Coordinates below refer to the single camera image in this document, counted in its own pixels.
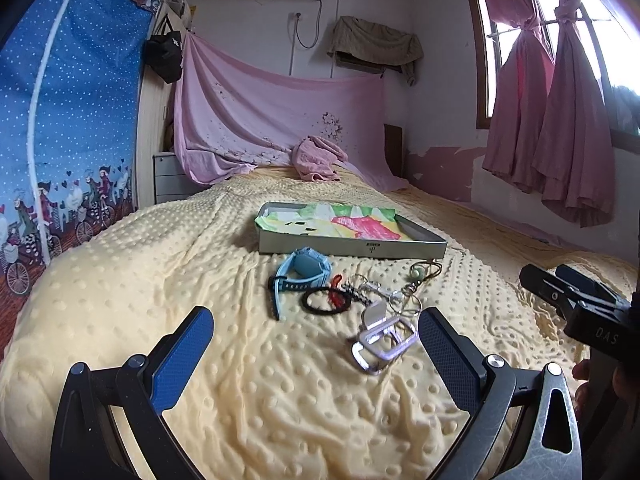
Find silver key rings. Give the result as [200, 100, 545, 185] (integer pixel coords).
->
[344, 273, 426, 319]

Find silver carabiner bottle opener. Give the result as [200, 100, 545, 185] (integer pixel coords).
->
[350, 301, 419, 375]

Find light blue smart watch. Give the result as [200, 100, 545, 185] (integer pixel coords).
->
[267, 247, 332, 321]

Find person's right hand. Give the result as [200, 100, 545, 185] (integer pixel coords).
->
[572, 359, 639, 419]

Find right pink curtain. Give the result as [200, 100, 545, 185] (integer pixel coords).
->
[533, 0, 615, 228]

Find pink curtain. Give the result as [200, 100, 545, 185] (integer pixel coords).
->
[483, 0, 554, 193]
[533, 0, 615, 228]

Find grey metal tray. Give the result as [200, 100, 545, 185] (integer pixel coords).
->
[255, 202, 447, 260]

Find left pink curtain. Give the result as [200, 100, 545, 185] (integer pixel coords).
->
[483, 0, 554, 193]

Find grey drawer nightstand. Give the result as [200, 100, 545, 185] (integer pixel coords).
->
[153, 152, 207, 204]

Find dark wooden board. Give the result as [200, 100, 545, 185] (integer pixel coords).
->
[384, 124, 405, 177]

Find colourful paper tray liner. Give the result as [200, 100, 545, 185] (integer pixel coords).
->
[255, 203, 410, 240]

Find crumpled pink towel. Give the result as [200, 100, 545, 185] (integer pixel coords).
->
[291, 136, 348, 182]

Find pink hanging bed sheet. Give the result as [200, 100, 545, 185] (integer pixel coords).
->
[174, 34, 408, 192]

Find wooden wardrobe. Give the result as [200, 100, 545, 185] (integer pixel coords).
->
[133, 1, 194, 210]

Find olive cloth covered shelf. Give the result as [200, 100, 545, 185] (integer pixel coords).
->
[326, 16, 424, 86]

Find blue dotted wardrobe cover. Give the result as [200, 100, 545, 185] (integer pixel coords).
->
[1, 0, 160, 340]

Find black hanging bag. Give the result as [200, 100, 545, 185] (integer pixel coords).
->
[142, 30, 182, 84]

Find black hair tie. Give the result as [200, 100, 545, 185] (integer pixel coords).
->
[299, 287, 352, 317]

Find black braided keychain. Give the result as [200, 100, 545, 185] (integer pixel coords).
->
[341, 283, 372, 307]

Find red cord charm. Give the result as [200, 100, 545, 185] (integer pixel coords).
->
[328, 274, 347, 309]

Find air conditioner power cable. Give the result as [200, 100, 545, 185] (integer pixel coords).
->
[290, 0, 324, 77]

